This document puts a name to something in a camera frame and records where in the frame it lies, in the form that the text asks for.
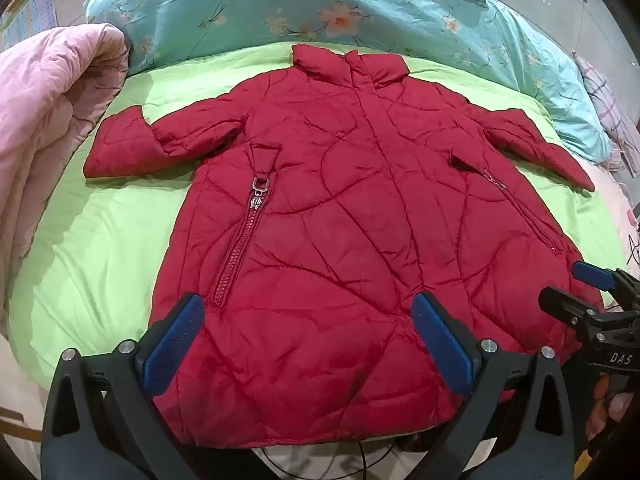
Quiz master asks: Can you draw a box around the green bed sheet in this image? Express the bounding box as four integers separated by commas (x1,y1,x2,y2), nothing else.
7,42,621,396

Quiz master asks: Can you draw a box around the person's right hand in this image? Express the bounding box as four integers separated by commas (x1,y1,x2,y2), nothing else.
586,375,627,447

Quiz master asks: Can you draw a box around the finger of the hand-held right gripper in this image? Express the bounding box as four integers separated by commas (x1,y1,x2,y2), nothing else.
537,286,608,333
571,261,640,311

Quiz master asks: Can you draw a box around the plaid cloth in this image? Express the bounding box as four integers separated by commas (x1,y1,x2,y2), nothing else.
572,52,640,177

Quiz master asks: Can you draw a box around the gold framed picture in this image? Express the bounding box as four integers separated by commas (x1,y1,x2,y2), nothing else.
0,0,57,47

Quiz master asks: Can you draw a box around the black cable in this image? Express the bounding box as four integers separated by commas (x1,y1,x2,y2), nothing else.
260,439,416,480

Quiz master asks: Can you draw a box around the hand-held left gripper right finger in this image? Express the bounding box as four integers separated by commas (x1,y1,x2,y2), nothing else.
411,291,586,480

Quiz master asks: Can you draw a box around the blue floral quilt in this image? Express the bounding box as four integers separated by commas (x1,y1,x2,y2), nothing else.
85,0,613,163

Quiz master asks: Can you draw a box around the red padded coat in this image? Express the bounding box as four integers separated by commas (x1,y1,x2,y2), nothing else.
82,44,603,448

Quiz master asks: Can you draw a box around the pink quilt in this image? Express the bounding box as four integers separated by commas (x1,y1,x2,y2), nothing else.
0,22,132,311

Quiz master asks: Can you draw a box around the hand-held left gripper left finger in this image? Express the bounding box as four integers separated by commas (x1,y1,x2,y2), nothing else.
40,292,206,480

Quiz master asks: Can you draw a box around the pale pink bed sheet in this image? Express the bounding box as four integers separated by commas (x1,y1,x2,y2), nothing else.
575,157,640,273

